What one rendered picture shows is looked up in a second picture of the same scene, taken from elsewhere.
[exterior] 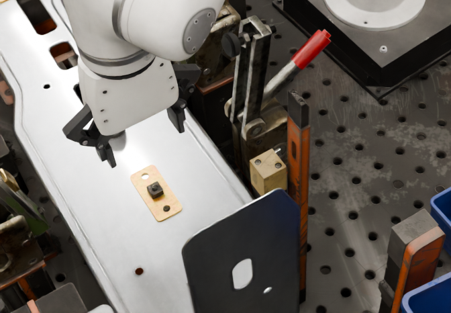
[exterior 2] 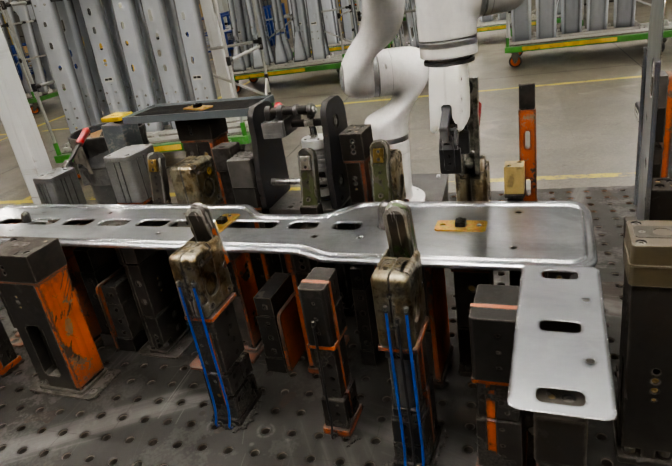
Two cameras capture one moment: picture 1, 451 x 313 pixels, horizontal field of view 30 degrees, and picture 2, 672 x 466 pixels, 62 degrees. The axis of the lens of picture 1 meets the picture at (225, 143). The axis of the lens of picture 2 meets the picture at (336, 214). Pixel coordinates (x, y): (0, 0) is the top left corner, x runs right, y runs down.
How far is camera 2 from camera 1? 0.95 m
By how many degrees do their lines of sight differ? 44
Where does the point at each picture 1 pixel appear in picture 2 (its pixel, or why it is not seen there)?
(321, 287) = not seen: hidden behind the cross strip
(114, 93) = (463, 82)
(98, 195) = (430, 244)
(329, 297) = not seen: hidden behind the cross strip
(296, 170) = (531, 158)
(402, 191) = not seen: hidden behind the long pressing
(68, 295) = (487, 288)
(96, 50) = (463, 28)
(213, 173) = (475, 207)
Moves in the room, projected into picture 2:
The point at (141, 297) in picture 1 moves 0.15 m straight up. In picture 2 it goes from (536, 252) to (535, 155)
